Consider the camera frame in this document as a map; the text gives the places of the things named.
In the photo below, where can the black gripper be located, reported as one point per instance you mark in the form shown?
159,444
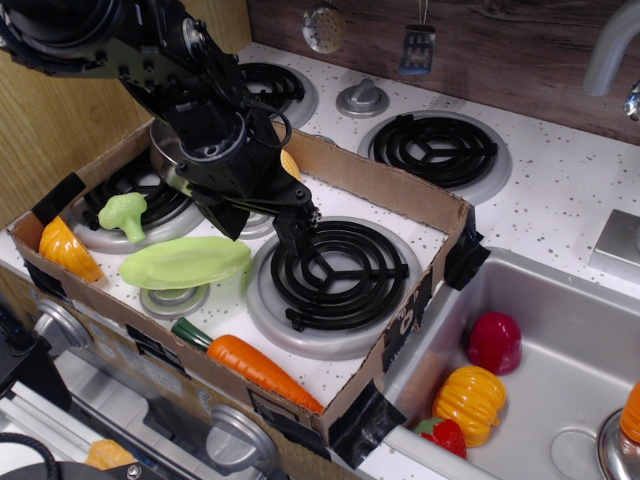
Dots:
232,163

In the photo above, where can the green toy broccoli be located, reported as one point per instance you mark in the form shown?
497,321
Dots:
124,212

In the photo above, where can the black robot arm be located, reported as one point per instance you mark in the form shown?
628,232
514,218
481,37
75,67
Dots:
161,54

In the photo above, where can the small steel pot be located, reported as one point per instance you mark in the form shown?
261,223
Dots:
165,153

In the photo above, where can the silver knob base centre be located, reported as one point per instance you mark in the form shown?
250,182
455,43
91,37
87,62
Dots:
257,226

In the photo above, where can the yellow toy corn cob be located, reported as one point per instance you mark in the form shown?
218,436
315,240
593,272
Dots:
289,165

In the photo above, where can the front right black burner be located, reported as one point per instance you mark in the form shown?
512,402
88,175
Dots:
333,302

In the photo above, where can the black burner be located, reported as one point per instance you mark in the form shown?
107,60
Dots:
169,214
333,302
282,88
450,150

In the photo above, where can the light green plastic plate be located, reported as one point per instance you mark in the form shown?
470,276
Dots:
184,263

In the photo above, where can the back left black burner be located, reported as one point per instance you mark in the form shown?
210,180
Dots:
282,88

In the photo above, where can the front left black burner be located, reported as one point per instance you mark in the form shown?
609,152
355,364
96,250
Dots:
169,214

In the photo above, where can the silver stove knob top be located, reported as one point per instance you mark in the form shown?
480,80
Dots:
363,100

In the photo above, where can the orange toy carrot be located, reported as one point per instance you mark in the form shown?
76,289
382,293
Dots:
247,361

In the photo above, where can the silver knob base under plate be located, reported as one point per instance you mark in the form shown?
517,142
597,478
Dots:
172,304

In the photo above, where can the back right black burner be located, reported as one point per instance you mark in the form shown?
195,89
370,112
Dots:
450,150

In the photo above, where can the hanging slotted metal spoon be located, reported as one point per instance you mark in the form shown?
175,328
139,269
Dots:
323,27

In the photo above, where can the hanging metal spatula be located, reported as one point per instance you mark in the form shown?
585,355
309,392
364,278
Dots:
418,45

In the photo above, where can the brown cardboard fence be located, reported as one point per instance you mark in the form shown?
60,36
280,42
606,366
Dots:
357,417

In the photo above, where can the dark red toy pepper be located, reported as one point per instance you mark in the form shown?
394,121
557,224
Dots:
495,343

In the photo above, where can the silver oven knob right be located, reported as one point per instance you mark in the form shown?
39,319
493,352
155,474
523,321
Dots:
235,443

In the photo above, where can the silver oven knob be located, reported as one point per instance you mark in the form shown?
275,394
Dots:
235,443
60,329

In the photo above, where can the orange toy pumpkin half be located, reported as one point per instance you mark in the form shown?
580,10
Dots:
59,245

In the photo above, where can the yellow toy pumpkin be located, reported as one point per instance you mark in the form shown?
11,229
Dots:
473,398

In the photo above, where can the red toy strawberry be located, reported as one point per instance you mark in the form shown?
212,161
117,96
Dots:
444,433

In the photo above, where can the silver oven knob left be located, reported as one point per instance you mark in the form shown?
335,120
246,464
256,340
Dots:
60,329

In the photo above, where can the silver toy sink basin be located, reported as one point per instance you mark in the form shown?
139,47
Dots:
580,360

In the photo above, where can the orange toy piece bottom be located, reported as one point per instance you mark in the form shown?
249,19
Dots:
107,454

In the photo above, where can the silver faucet spout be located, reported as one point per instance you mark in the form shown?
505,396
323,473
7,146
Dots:
616,35

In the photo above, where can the orange toy in sink corner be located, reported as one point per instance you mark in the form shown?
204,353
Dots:
630,415

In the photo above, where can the silver faucet base plate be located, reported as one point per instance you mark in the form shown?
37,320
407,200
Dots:
617,249

